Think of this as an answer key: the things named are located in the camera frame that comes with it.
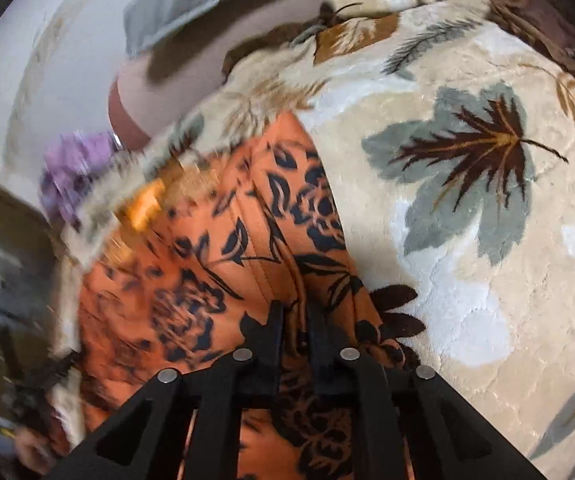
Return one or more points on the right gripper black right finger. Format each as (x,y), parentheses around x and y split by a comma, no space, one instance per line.
(407,424)

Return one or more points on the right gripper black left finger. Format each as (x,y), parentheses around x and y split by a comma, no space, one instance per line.
(186,425)

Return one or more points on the orange black floral shirt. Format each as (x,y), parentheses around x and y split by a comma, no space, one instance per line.
(208,271)

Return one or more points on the brown wooden glass door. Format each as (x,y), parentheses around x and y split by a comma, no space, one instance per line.
(27,269)

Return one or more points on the beige leaf pattern blanket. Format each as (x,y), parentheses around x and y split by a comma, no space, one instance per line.
(449,147)

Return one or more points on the purple floral cloth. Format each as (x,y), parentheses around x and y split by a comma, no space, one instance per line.
(71,165)

